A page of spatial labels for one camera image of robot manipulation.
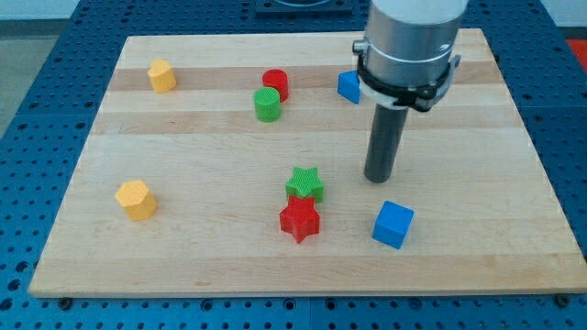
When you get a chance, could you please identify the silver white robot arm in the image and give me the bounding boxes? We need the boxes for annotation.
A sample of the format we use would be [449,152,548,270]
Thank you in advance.
[352,0,468,112]

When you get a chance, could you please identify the green star block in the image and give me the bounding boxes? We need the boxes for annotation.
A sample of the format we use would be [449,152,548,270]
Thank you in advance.
[285,167,325,203]

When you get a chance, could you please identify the red star block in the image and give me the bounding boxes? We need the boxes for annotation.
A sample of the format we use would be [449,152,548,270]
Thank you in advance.
[279,195,320,244]

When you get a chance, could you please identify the green cylinder block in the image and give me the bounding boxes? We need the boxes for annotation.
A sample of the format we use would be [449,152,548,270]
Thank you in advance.
[253,87,281,122]

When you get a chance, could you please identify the wooden board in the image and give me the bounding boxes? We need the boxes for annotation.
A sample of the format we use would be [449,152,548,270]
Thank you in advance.
[28,28,586,298]

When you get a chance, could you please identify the red cylinder block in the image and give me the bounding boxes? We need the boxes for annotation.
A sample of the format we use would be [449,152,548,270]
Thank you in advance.
[261,69,289,103]

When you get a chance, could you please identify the blue triangle block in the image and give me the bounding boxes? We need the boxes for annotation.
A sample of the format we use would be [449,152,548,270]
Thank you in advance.
[337,71,360,105]

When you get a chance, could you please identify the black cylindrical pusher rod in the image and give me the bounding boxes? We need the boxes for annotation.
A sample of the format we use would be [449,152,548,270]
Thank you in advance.
[363,104,408,183]

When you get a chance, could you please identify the blue cube block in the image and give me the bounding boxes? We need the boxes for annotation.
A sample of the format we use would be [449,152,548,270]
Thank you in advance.
[371,201,415,249]

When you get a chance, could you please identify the yellow heart block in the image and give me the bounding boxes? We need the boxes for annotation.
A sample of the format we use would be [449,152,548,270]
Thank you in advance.
[148,59,177,94]

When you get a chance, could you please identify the yellow hexagon block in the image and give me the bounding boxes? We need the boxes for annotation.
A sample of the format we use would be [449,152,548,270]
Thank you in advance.
[115,180,158,221]

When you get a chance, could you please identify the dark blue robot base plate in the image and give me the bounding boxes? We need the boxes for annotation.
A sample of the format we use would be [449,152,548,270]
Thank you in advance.
[254,0,354,17]

